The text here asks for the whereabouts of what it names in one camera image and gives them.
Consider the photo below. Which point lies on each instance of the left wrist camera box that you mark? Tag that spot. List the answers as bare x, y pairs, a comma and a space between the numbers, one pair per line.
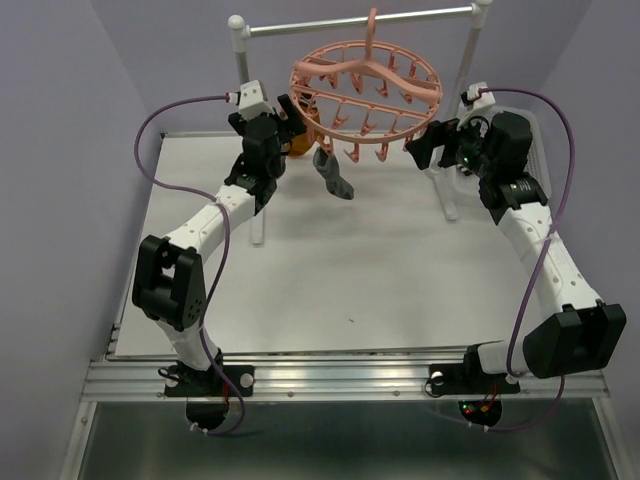
253, 100

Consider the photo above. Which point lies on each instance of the white plastic basket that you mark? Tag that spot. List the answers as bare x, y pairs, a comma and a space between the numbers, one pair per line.
466, 186

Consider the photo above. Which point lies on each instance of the mustard brown striped sock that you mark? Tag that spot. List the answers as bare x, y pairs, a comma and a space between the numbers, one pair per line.
301, 144

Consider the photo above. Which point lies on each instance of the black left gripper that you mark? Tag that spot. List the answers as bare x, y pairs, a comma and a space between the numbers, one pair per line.
293, 123

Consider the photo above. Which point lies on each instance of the pink round clip hanger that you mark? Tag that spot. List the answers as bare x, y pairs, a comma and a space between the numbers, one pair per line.
355, 116

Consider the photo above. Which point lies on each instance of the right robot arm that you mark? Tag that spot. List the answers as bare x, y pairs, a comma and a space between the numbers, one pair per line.
579, 330

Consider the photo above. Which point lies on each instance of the white drying rack stand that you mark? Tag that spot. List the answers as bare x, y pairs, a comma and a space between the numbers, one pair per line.
390, 63

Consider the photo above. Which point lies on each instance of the aluminium mounting rail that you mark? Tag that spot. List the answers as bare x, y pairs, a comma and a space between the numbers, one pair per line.
318, 377

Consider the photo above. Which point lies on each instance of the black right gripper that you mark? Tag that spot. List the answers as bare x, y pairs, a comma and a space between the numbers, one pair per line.
440, 134

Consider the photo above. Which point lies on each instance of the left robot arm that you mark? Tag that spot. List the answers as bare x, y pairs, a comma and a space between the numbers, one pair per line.
169, 284

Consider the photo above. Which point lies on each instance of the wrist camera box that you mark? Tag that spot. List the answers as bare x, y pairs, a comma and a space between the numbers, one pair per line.
253, 100
477, 99

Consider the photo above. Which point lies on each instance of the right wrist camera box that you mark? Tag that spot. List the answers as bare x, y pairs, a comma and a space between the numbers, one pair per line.
477, 99

